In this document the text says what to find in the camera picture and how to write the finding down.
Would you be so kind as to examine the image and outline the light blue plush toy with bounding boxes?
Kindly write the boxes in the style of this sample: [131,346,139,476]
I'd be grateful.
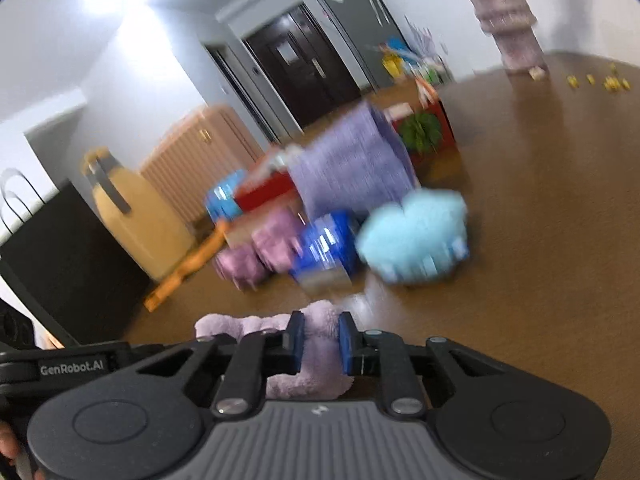
[356,189,470,287]

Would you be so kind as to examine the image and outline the grey refrigerator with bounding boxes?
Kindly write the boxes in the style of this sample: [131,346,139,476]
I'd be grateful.
[311,0,402,92]

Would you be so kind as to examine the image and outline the dark door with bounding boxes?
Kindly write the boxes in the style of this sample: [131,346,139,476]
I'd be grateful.
[244,4,362,132]

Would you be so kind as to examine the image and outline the pink satin cloth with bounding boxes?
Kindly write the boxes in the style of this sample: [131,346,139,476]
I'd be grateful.
[251,209,302,272]
[214,246,270,292]

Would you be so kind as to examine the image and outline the cardboard box with orange edges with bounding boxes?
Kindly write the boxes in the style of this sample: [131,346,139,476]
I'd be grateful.
[144,222,228,312]

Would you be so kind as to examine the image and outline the person's left hand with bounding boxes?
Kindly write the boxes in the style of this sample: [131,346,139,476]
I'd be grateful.
[0,421,22,463]

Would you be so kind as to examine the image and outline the red box with green print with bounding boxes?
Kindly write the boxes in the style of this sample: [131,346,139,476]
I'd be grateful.
[387,99,457,167]

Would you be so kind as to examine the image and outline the scattered small yellow pieces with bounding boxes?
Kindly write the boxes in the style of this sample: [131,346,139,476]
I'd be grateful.
[566,61,632,94]

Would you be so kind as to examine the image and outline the yellow jug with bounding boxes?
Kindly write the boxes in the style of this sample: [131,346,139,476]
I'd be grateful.
[81,147,197,282]

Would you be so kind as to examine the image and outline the blue shiny packet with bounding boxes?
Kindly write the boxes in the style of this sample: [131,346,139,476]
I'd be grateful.
[289,211,362,292]

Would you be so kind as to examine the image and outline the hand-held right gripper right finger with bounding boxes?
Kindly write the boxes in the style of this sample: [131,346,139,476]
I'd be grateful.
[339,312,512,418]

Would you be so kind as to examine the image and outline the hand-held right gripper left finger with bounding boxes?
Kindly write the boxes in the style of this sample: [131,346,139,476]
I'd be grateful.
[127,311,305,418]

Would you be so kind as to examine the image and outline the pink vase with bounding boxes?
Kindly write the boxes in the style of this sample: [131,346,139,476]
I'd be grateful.
[457,0,547,77]

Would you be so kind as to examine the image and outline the beige suitcase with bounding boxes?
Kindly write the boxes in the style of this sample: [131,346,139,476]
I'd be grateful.
[139,105,267,226]

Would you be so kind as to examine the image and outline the purple knitted cloth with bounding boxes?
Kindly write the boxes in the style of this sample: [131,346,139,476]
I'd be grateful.
[289,101,420,222]

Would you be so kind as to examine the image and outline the light purple plush towel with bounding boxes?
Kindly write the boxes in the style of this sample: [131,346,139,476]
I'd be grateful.
[194,300,353,402]

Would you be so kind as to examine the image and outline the black bag with white handles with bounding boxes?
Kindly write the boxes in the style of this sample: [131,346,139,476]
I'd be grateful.
[0,169,157,347]

